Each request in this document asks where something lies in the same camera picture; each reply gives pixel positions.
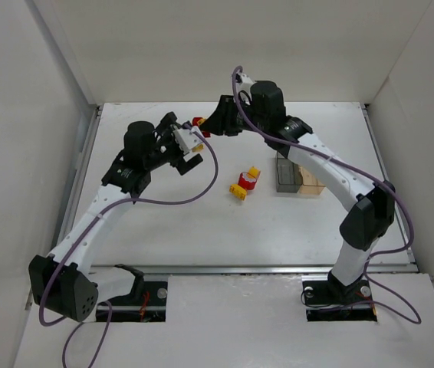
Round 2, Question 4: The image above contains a red long lego brick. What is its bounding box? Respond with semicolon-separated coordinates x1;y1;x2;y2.
192;117;211;138

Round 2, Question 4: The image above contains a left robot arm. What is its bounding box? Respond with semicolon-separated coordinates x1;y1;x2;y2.
28;113;203;326

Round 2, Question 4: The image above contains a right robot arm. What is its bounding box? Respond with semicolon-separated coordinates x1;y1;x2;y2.
200;74;394;304

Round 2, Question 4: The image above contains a yellow curved lego brick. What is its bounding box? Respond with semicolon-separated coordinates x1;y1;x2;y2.
229;184;248;201

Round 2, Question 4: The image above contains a yellow rounded lego brick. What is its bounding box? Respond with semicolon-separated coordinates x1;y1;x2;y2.
247;166;261;181

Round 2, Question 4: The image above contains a grey transparent container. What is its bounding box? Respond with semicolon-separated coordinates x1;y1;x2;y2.
275;153;302;194

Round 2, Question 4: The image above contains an orange transparent container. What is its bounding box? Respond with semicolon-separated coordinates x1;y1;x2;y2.
298;166;325;196

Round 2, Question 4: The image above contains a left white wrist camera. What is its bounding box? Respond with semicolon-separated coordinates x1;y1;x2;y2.
173;126;203;155

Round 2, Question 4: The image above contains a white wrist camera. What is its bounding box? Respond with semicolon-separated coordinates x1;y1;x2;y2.
235;72;255;94
173;126;203;155

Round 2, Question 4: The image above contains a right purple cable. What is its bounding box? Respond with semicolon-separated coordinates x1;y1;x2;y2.
232;65;422;325

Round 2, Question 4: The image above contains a purple cable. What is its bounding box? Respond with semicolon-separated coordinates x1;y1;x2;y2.
232;65;422;325
38;122;219;368

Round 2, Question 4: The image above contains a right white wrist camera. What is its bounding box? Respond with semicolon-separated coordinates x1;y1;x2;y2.
235;72;255;94

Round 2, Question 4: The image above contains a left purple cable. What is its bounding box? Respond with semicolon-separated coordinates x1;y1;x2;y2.
38;122;219;368

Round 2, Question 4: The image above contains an aluminium rail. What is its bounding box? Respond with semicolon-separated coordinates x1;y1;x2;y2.
136;265;331;275

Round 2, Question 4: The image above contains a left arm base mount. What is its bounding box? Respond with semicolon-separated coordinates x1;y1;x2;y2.
109;275;169;323

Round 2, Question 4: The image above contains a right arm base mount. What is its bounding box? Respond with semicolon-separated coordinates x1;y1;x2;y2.
301;279;377;322

